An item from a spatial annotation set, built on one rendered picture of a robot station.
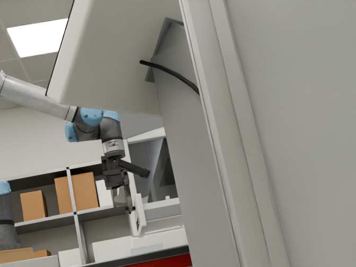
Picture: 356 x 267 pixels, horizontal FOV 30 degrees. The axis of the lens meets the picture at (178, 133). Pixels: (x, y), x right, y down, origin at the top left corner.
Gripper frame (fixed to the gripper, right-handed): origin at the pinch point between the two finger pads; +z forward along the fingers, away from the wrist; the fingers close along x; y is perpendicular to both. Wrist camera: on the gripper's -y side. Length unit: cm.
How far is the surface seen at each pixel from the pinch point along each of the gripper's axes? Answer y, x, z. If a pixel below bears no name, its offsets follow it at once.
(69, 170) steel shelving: 30, -367, -104
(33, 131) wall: 60, -420, -162
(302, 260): -6, 166, 34
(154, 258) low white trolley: -5.1, -10.0, 17.2
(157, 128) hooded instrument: -24, -80, -48
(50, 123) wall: 41, -419, -167
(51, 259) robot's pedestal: 26.3, 36.0, 15.4
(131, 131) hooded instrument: -11, -80, -50
